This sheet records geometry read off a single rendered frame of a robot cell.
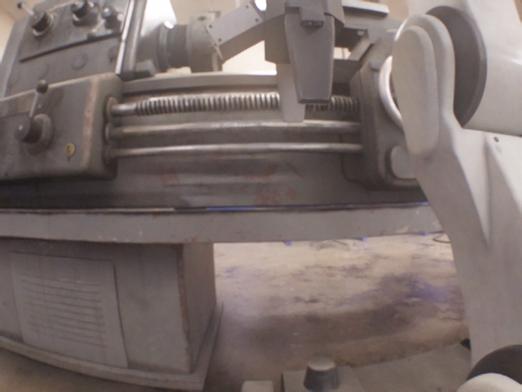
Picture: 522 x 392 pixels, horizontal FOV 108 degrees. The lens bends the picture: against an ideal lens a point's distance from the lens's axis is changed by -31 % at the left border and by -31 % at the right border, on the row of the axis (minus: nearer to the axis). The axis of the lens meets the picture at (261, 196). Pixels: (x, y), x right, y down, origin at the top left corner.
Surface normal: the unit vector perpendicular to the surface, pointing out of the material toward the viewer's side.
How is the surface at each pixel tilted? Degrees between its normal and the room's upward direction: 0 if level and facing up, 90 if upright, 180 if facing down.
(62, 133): 90
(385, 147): 90
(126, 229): 90
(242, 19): 101
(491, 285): 90
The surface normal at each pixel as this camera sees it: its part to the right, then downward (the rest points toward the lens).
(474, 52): -0.70, 0.17
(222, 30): 0.00, 0.15
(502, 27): 0.00, -0.11
